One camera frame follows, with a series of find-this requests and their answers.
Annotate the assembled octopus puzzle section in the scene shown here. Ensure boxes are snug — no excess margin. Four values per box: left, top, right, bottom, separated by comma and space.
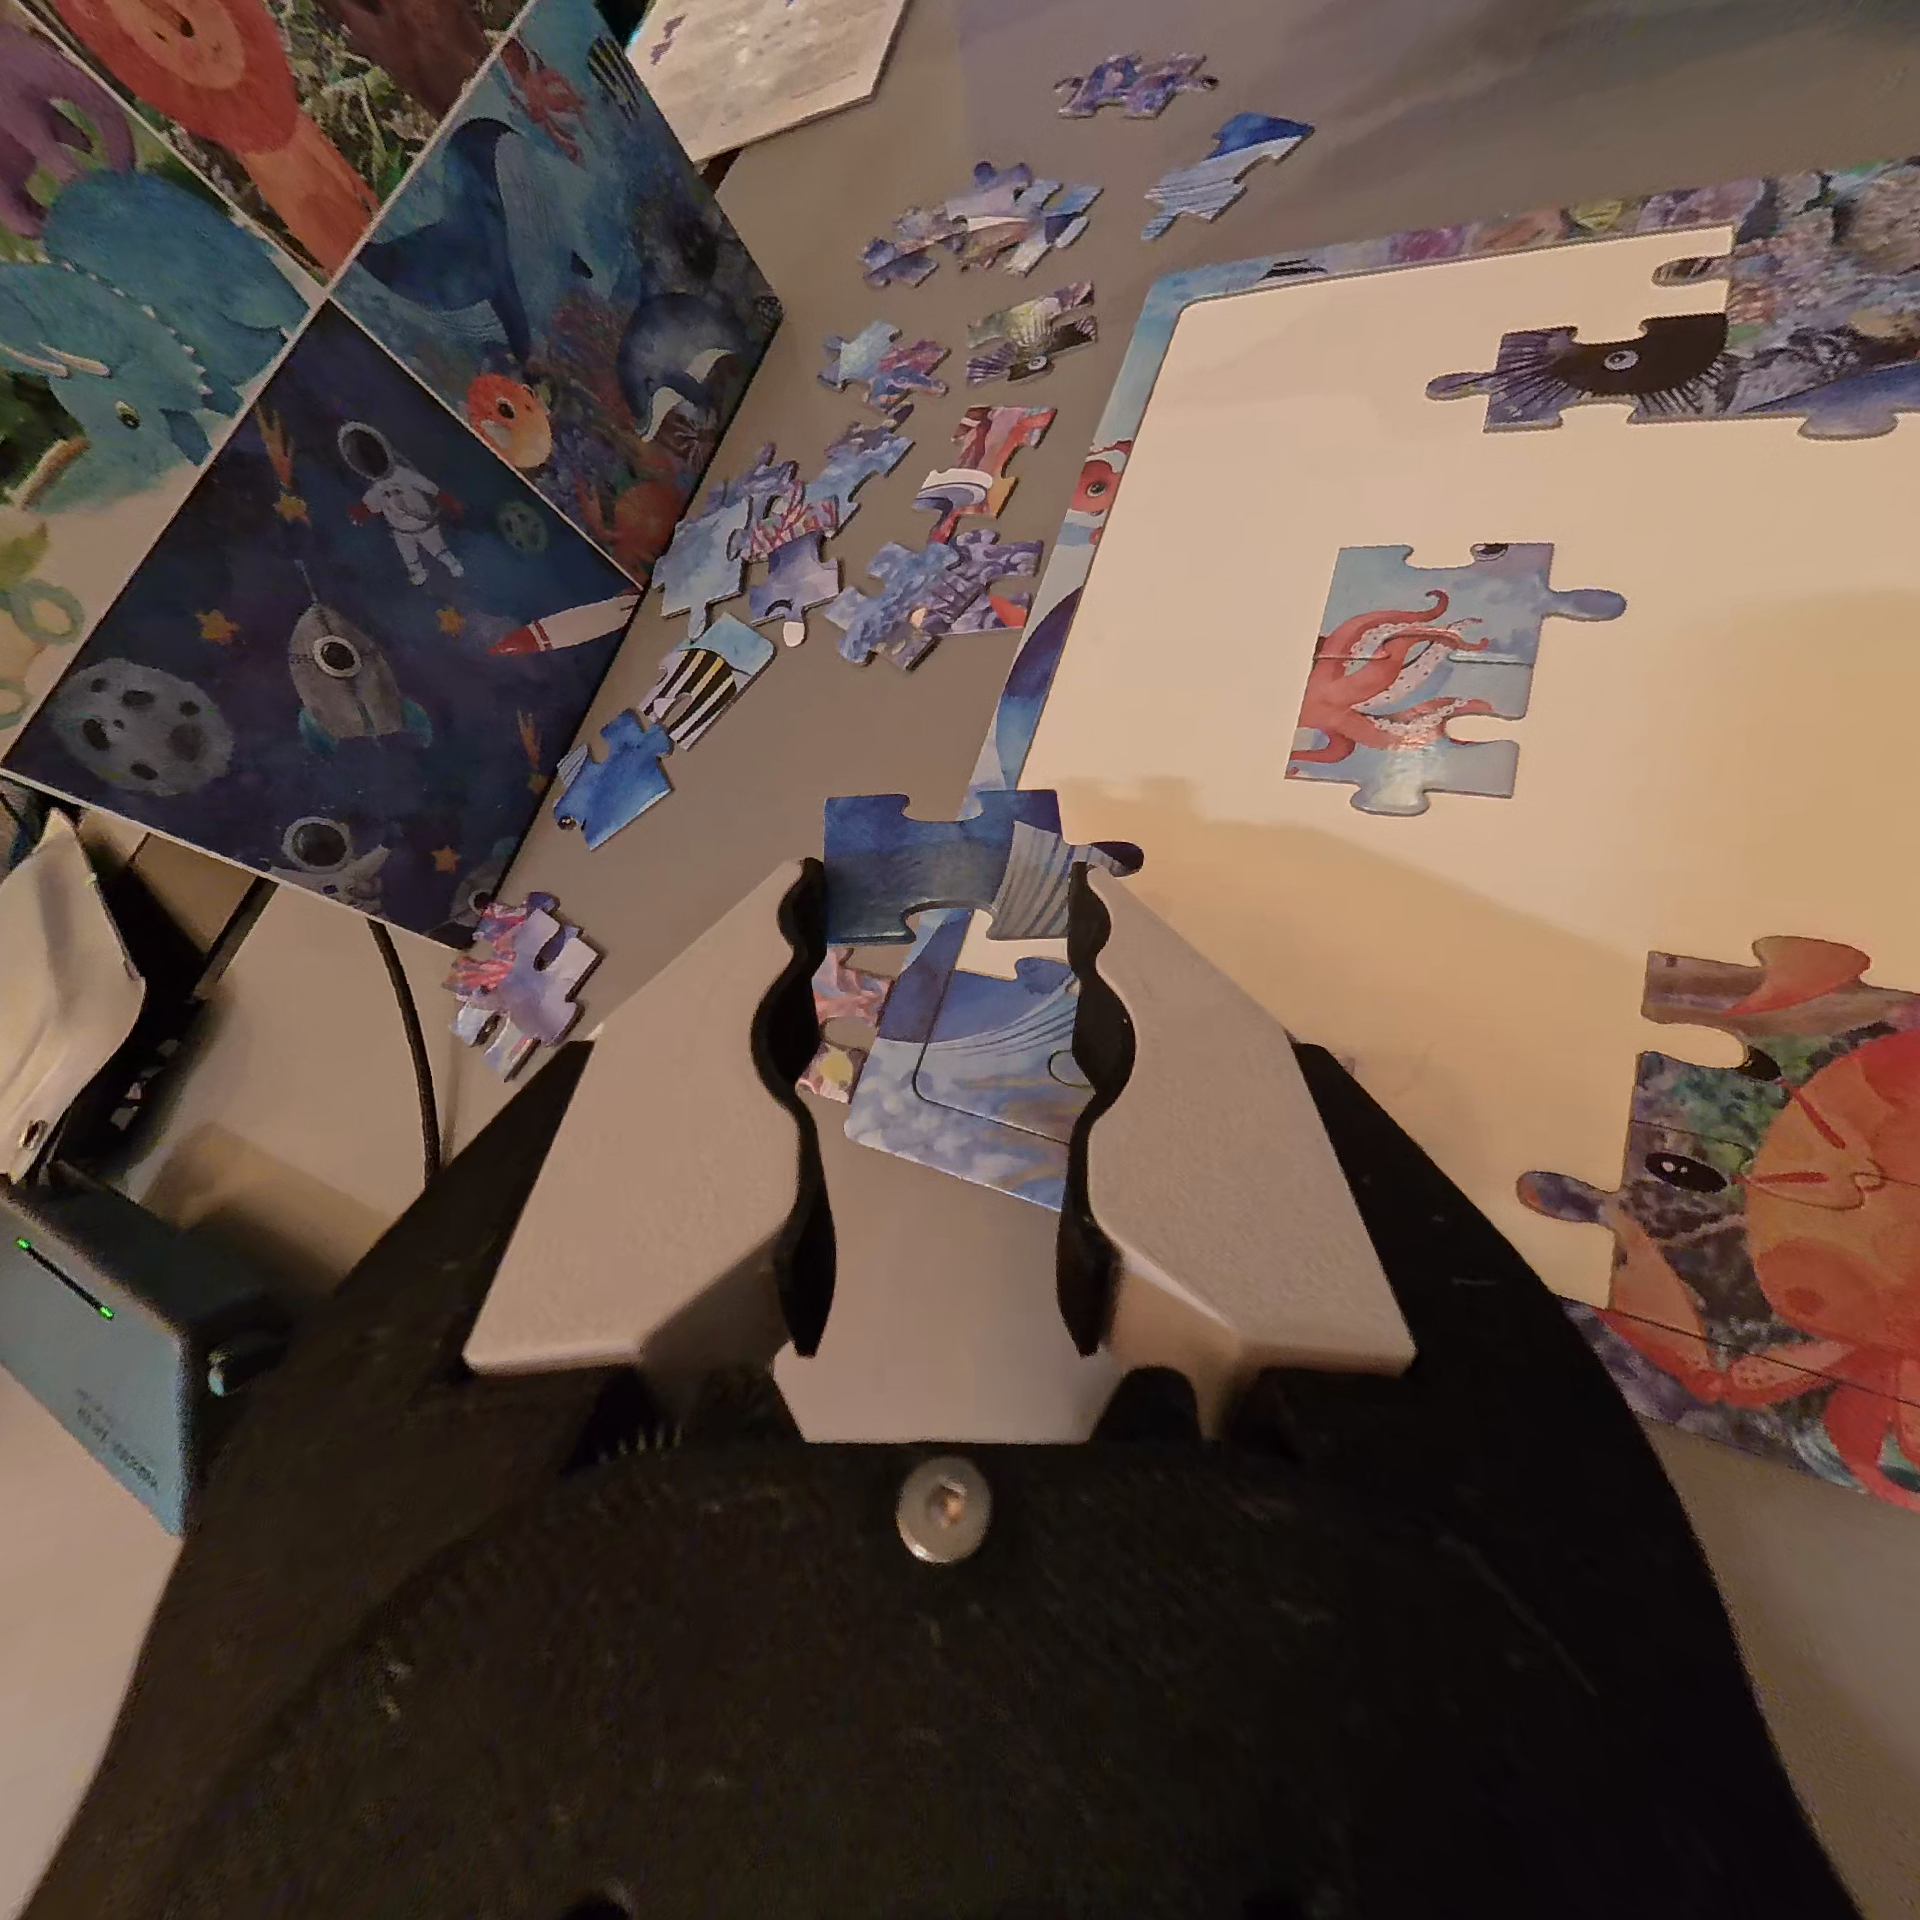
1284, 539, 1630, 817

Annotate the assembled crab puzzle section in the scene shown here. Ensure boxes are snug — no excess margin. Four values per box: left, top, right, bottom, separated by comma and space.
1515, 936, 1920, 1508

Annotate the printed instruction sheet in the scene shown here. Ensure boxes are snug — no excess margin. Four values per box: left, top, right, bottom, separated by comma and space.
623, 0, 910, 159

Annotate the white pouch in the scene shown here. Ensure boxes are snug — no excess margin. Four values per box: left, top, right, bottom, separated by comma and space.
0, 808, 147, 1191

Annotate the grey device with green light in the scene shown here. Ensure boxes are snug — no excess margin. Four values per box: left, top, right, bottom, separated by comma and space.
0, 1168, 204, 1535

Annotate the pink striped puzzle piece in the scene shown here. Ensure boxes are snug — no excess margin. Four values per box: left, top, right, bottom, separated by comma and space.
912, 401, 1060, 544

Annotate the pile of loose puzzle pieces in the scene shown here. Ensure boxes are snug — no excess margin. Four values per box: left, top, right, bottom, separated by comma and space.
442, 53, 1319, 1086

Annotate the purple coral puzzle piece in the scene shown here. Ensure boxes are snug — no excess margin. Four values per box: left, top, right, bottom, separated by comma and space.
810, 957, 906, 1099

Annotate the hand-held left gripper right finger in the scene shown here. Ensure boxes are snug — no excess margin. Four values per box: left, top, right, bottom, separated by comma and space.
1055, 864, 1420, 1383

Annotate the white puzzle frame tray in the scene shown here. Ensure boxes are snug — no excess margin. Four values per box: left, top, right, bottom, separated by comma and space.
840, 150, 1920, 1508

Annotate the illustrated puzzle box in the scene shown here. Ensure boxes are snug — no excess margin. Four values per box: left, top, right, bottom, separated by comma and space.
0, 0, 784, 950

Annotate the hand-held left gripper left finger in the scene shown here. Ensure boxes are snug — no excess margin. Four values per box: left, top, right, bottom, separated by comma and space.
463, 856, 840, 1379

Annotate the blue wave corner puzzle piece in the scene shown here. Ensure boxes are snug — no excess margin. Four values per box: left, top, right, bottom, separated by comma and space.
843, 957, 1087, 1212

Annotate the striped whale tail puzzle piece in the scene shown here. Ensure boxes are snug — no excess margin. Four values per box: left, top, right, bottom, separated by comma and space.
824, 791, 1145, 950

